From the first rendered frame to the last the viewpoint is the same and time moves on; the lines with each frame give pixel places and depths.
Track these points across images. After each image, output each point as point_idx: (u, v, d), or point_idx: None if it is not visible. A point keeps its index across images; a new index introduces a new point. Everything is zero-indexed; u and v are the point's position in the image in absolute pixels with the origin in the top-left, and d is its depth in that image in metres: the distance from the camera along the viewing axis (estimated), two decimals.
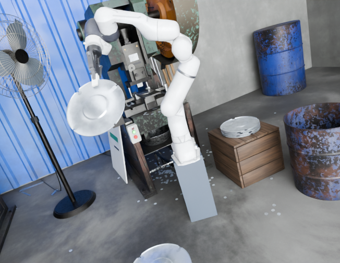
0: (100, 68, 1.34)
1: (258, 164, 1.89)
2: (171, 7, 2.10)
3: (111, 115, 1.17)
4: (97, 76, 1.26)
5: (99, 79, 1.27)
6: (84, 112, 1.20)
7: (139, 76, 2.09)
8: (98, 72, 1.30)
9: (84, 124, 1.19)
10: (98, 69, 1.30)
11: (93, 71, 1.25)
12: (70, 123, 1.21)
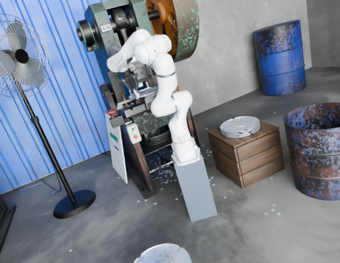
0: (126, 82, 1.95)
1: (258, 164, 1.89)
2: None
3: (143, 95, 2.03)
4: (137, 90, 1.98)
5: None
6: (141, 92, 2.16)
7: (139, 76, 2.09)
8: (132, 86, 1.97)
9: (134, 95, 2.14)
10: (132, 84, 1.96)
11: (137, 88, 1.96)
12: (133, 94, 2.21)
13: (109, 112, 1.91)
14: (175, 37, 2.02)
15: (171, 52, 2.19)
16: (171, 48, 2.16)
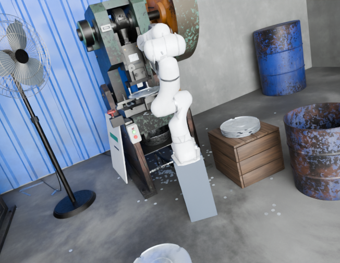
0: None
1: (258, 164, 1.89)
2: None
3: (148, 89, 2.21)
4: None
5: None
6: (150, 91, 2.09)
7: (139, 76, 2.09)
8: (156, 68, 1.97)
9: (157, 89, 2.11)
10: (156, 66, 1.96)
11: None
12: (158, 90, 2.04)
13: (109, 112, 1.91)
14: (172, 4, 1.88)
15: (177, 32, 1.96)
16: (175, 26, 1.96)
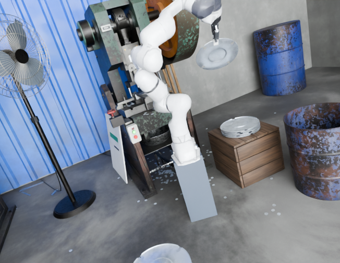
0: (214, 33, 1.54)
1: (258, 164, 1.89)
2: None
3: (223, 62, 1.85)
4: (212, 37, 1.64)
5: (213, 40, 1.64)
6: (221, 48, 1.73)
7: None
8: (214, 35, 1.59)
9: (230, 48, 1.73)
10: (213, 33, 1.58)
11: None
12: (229, 40, 1.67)
13: (109, 112, 1.91)
14: None
15: None
16: None
